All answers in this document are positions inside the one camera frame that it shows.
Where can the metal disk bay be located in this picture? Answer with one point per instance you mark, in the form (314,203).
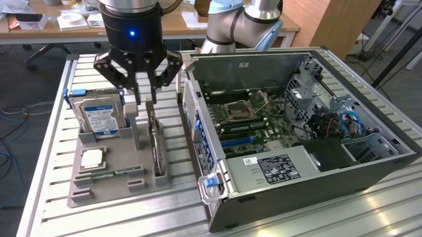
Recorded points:
(300,98)

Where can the hard disk with blue carrier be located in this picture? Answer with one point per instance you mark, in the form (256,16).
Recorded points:
(96,118)

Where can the black graphics card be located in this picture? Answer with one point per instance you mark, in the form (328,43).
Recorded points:
(155,148)

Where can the green motherboard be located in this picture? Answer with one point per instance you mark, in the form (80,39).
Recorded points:
(274,126)

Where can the white box with black lid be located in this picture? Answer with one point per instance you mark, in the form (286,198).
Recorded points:
(32,21)

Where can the plain white box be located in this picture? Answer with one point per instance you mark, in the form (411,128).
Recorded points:
(95,21)

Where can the brown cardboard box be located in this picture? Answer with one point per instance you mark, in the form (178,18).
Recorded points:
(200,6)

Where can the silver CPU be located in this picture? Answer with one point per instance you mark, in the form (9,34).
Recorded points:
(91,158)

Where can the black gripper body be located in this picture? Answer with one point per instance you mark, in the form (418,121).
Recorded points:
(131,49)

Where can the grey parts rack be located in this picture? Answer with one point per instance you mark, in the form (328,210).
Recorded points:
(121,158)

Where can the wooden desk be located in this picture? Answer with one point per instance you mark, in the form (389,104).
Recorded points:
(49,33)

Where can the blue expansion slot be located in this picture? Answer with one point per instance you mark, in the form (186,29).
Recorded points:
(239,142)

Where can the metal socket cover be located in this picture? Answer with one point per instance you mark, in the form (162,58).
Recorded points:
(262,98)

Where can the black chair base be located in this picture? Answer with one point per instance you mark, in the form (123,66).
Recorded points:
(45,53)

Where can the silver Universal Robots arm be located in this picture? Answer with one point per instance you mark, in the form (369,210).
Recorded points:
(224,24)

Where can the CPU socket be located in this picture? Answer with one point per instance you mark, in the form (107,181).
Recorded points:
(238,109)

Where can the open black PC case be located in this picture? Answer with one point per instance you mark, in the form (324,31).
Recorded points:
(330,187)

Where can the black stand leg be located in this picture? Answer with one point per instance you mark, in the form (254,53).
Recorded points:
(395,54)

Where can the grey power supply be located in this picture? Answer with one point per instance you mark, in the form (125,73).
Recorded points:
(243,170)

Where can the stack of white papers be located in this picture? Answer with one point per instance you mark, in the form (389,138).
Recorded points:
(194,21)

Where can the white box with round tape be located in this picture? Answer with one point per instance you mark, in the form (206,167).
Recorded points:
(71,22)

